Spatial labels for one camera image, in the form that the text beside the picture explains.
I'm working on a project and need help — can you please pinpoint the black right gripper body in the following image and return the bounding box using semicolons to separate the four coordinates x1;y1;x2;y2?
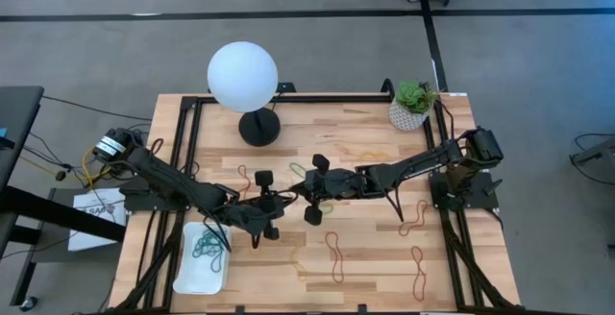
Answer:
300;168;366;204

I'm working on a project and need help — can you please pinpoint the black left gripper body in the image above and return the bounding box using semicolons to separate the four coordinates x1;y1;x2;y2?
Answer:
229;194;289;235

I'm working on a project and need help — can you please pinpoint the red rubber band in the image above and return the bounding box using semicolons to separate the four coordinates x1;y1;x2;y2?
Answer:
237;163;252;200
398;199;430;238
324;230;345;285
410;246;428;303

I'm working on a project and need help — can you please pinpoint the teal rubber band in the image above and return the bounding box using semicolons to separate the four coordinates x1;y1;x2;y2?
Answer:
206;250;226;274
194;235;222;258
191;240;215;261
201;230;227;254

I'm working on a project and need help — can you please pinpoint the white plastic bin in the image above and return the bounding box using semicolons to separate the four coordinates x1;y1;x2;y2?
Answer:
172;222;233;296

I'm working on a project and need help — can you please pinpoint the potted plant in patterned planter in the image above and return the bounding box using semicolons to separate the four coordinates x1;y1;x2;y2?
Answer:
387;79;441;133

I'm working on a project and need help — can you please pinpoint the white globe table lamp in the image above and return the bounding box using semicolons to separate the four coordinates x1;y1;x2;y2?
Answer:
206;40;283;148

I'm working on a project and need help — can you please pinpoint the black floor tape strip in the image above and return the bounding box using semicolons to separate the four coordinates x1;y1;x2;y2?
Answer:
419;0;449;93

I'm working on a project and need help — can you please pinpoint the white printed paper sheet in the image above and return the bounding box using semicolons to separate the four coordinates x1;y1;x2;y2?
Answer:
67;187;128;253

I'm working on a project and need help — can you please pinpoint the black desk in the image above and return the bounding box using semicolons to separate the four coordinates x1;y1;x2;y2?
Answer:
0;85;127;306

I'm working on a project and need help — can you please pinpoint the grey stand foot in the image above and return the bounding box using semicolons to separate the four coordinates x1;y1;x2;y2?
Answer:
569;132;615;186

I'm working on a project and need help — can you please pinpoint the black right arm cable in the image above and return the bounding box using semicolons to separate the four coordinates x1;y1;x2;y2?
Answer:
379;175;408;224

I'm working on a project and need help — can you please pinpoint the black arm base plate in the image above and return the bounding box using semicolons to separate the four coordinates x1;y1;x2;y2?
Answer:
119;175;192;213
428;168;502;211

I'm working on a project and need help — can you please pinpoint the yellow arm power cable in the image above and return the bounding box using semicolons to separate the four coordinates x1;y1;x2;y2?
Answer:
80;144;116;192

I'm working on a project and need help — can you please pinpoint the black floor cable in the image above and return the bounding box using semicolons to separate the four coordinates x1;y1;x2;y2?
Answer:
40;94;154;123

